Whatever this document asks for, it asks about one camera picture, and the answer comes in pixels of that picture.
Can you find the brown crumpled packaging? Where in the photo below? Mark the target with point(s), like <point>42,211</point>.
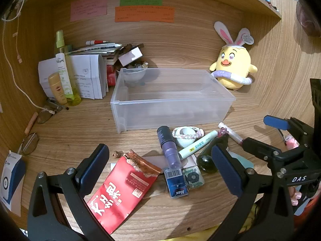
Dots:
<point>126,48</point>

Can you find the dark green spray bottle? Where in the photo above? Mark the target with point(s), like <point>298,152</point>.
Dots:
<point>207,164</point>

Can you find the white folded paper booklets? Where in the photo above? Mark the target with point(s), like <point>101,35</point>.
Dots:
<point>90,75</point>

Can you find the green paper note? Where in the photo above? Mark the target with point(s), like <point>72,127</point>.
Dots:
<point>140,2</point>

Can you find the dark metal clip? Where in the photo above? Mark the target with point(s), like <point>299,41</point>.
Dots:
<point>54,104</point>

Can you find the yellow green spray bottle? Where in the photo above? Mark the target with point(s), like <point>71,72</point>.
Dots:
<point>60,40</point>

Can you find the red boxes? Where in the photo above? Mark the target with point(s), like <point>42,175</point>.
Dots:
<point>111,76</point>

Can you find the eyeglasses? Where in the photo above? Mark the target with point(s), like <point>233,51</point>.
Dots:
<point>45,117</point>

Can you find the dark mauve round object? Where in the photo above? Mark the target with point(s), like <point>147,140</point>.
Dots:
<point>308,17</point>

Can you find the orange cloth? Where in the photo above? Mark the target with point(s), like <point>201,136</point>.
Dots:
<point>309,208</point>

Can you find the small white box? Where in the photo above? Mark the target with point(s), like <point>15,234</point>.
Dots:
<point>130,55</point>

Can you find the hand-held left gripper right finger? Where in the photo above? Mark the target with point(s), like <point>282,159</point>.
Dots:
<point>224,168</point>

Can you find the light green tube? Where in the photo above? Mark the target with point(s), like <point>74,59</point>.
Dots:
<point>198,145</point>

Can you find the clear plastic storage bin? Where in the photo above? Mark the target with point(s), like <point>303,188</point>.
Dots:
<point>140,105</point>

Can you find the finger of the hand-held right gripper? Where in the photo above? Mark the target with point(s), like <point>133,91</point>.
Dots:
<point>275,122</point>
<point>260,149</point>

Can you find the green floral packet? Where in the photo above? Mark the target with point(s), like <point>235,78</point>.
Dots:
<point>192,178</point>

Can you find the red snack packet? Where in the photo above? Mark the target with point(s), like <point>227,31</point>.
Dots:
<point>120,195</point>

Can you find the pink paper note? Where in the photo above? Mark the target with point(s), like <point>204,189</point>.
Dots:
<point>89,7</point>

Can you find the red and white marker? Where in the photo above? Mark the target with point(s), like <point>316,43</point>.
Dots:
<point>97,42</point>

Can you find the bowl of small trinkets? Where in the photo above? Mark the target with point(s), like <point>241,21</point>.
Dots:
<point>134,74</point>

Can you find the pink and white tube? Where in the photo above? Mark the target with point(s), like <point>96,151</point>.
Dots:
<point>232,133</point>

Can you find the white cosmetic tube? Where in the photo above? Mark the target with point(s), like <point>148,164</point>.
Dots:
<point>62,72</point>

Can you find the yellow chick plush toy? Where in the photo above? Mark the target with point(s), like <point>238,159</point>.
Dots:
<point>234,60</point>

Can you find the person's right hand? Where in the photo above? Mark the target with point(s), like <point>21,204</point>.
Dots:
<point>296,197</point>

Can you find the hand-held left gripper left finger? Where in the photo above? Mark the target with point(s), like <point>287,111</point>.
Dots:
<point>91,167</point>

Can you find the pink flower charm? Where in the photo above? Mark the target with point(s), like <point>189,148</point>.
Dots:
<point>222,131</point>

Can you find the stack of pamphlets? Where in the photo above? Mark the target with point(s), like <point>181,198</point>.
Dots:
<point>97,49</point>

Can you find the purple bottle with dark cap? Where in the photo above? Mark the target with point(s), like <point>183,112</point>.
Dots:
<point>170,153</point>

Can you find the beige sunscreen stick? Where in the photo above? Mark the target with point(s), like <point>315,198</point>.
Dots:
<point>57,87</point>

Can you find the blue and white box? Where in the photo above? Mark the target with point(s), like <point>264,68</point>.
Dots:
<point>12,180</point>

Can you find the small blue box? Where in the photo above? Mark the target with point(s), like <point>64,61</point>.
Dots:
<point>176,185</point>

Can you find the orange paper note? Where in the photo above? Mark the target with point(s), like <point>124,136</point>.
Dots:
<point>144,14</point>

